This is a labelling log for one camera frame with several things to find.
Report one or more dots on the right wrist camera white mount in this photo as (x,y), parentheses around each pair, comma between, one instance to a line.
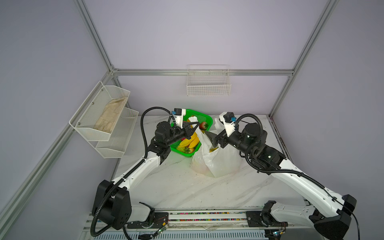
(229,120)

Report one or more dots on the beige cloth in shelf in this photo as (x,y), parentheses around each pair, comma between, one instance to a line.
(110,115)

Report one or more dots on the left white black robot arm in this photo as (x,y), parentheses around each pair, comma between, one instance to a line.
(113,207)

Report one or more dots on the white wire wall basket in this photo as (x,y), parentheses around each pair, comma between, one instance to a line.
(208,80)

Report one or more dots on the red strawberry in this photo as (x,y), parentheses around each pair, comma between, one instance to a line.
(203,126)

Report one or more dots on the white lemon print plastic bag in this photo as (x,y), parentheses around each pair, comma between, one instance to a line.
(221,162)

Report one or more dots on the lower white mesh shelf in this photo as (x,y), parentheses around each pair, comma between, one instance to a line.
(116,146)

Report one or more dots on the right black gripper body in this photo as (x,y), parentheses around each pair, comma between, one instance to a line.
(234,140)

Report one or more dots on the yellow banana bunch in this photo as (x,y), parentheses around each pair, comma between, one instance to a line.
(213,149)
(188,146)

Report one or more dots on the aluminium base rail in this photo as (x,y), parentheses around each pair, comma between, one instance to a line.
(210,225)

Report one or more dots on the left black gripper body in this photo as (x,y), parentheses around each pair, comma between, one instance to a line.
(178,134)

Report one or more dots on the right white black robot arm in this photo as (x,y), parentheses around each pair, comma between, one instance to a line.
(329,213)

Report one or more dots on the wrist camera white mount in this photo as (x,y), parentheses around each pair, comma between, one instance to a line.
(178,115)
(229,120)

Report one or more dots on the green plastic basket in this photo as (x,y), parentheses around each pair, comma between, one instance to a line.
(200,118)

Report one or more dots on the upper white mesh shelf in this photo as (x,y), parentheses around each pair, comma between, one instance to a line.
(86,121)

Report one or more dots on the white mesh shelf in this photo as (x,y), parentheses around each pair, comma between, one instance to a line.
(86,121)
(116,146)

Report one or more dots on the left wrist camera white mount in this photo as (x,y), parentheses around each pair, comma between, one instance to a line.
(178,115)

